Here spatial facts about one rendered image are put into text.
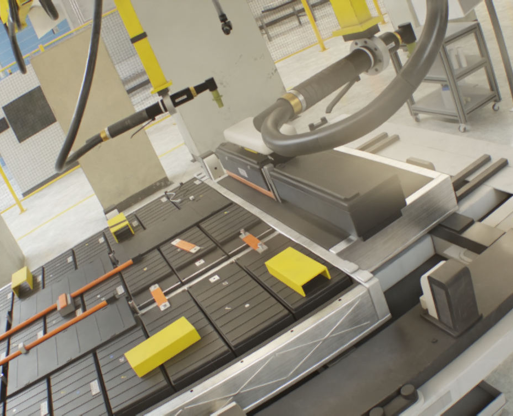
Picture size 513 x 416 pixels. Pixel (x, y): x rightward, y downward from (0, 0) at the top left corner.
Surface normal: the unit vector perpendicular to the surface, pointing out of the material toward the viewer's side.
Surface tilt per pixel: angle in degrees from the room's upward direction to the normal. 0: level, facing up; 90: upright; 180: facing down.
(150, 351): 0
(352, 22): 90
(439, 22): 68
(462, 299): 90
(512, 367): 0
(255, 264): 0
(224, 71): 90
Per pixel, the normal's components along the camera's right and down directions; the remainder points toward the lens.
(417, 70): -0.05, 0.14
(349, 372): -0.39, -0.85
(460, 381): 0.38, 0.21
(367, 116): -0.55, 0.17
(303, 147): -0.71, 0.42
